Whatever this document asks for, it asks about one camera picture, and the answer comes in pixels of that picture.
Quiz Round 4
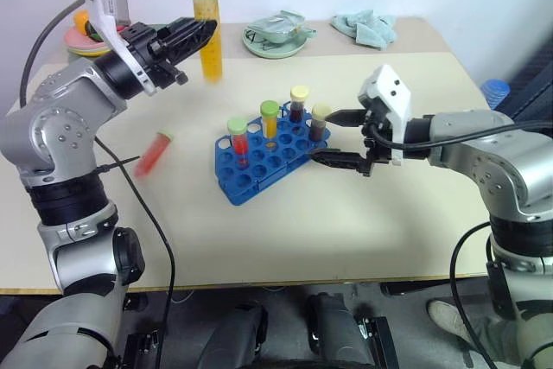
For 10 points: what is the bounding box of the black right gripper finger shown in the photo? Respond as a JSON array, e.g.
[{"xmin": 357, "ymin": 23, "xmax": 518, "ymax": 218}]
[
  {"xmin": 324, "ymin": 109, "xmax": 368, "ymax": 129},
  {"xmin": 309, "ymin": 148, "xmax": 368, "ymax": 174}
]

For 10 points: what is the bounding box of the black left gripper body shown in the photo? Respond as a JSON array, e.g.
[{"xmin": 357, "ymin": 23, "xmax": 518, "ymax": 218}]
[{"xmin": 118, "ymin": 22, "xmax": 189, "ymax": 90}]

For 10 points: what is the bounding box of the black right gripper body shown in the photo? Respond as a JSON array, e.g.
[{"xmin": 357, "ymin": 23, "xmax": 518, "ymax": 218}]
[{"xmin": 355, "ymin": 97, "xmax": 392, "ymax": 179}]

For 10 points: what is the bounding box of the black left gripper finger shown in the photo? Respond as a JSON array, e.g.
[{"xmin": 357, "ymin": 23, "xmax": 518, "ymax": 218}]
[
  {"xmin": 149, "ymin": 28, "xmax": 217, "ymax": 67},
  {"xmin": 161, "ymin": 16, "xmax": 219, "ymax": 42}
]

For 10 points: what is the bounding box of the blue test tube rack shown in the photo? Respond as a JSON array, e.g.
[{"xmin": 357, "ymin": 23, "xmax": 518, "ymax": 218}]
[{"xmin": 213, "ymin": 100, "xmax": 332, "ymax": 207}]

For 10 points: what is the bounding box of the large yellow tube green cap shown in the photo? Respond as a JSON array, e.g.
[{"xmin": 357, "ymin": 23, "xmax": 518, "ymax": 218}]
[{"xmin": 188, "ymin": 0, "xmax": 225, "ymax": 83}]

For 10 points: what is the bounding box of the brown tube yellow cap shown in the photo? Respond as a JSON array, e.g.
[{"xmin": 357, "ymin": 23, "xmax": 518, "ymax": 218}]
[{"xmin": 309, "ymin": 103, "xmax": 333, "ymax": 143}]

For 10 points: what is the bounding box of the dark red tube yellow cap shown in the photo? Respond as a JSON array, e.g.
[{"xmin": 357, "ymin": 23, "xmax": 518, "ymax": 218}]
[{"xmin": 289, "ymin": 85, "xmax": 311, "ymax": 124}]

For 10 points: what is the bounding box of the pink plate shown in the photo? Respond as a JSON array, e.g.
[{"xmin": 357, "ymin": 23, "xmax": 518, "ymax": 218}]
[{"xmin": 64, "ymin": 25, "xmax": 110, "ymax": 49}]

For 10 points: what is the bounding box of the orange toy fruit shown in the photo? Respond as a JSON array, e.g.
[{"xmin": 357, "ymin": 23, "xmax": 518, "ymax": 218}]
[{"xmin": 73, "ymin": 10, "xmax": 91, "ymax": 34}]

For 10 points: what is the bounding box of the small yellow tube green cap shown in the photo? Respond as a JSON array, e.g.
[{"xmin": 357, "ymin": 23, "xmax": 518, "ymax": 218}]
[{"xmin": 259, "ymin": 99, "xmax": 280, "ymax": 140}]

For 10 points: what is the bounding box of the clear plastic bag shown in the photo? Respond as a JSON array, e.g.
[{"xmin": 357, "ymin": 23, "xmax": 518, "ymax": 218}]
[{"xmin": 245, "ymin": 10, "xmax": 318, "ymax": 48}]

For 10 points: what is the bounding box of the pale green plate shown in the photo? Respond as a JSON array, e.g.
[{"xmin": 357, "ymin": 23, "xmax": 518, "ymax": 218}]
[{"xmin": 241, "ymin": 25, "xmax": 310, "ymax": 60}]

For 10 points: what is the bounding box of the light green cloth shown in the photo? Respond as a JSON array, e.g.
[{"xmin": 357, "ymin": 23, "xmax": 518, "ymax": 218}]
[{"xmin": 330, "ymin": 9, "xmax": 398, "ymax": 50}]

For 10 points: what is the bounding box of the red tube green cap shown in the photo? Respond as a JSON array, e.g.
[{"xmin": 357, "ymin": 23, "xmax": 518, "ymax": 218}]
[{"xmin": 226, "ymin": 117, "xmax": 251, "ymax": 170}]

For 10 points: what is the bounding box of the red tube pink cap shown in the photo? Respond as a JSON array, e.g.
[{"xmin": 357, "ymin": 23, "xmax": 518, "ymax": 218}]
[{"xmin": 134, "ymin": 130, "xmax": 175, "ymax": 178}]

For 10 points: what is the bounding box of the blue ribbed bottle cap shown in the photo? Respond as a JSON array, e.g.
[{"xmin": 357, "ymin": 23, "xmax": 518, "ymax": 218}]
[{"xmin": 480, "ymin": 79, "xmax": 512, "ymax": 110}]

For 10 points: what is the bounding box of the black ribbed panel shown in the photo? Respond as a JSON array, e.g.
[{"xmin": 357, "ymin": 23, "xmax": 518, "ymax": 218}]
[{"xmin": 494, "ymin": 31, "xmax": 553, "ymax": 122}]

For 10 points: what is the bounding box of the grey rounded leg shape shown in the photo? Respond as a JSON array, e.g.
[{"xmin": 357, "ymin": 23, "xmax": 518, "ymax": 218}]
[
  {"xmin": 193, "ymin": 299, "xmax": 270, "ymax": 369},
  {"xmin": 305, "ymin": 292, "xmax": 378, "ymax": 369}
]

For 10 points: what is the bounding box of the white shoe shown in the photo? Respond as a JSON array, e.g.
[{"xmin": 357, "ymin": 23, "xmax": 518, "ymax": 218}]
[{"xmin": 426, "ymin": 298, "xmax": 477, "ymax": 345}]

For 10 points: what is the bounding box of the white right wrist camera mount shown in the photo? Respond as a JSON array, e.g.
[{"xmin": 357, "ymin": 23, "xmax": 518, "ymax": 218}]
[{"xmin": 357, "ymin": 64, "xmax": 412, "ymax": 167}]

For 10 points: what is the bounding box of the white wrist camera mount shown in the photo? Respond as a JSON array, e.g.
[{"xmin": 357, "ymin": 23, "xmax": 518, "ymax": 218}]
[
  {"xmin": 357, "ymin": 64, "xmax": 412, "ymax": 167},
  {"xmin": 79, "ymin": 0, "xmax": 157, "ymax": 96}
]

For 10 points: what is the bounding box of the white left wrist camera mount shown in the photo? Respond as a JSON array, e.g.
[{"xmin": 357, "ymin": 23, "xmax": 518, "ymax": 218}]
[{"xmin": 79, "ymin": 0, "xmax": 157, "ymax": 96}]

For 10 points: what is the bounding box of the black foot bracket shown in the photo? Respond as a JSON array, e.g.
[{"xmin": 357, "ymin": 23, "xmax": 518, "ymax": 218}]
[
  {"xmin": 355, "ymin": 315, "xmax": 399, "ymax": 369},
  {"xmin": 124, "ymin": 328, "xmax": 163, "ymax": 369}
]

